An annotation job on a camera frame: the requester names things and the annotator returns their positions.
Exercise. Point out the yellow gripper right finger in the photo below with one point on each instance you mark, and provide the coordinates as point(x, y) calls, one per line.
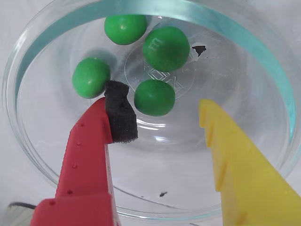
point(247, 179)

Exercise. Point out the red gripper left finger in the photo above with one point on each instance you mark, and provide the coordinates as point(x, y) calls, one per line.
point(84, 169)

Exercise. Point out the white table cover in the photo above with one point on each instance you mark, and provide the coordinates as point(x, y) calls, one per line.
point(7, 164)

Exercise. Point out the glass bowl with green candies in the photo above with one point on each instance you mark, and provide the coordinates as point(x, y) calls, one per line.
point(235, 94)

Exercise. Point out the green candy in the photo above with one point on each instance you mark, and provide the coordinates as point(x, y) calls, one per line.
point(154, 97)
point(90, 77)
point(125, 29)
point(165, 48)

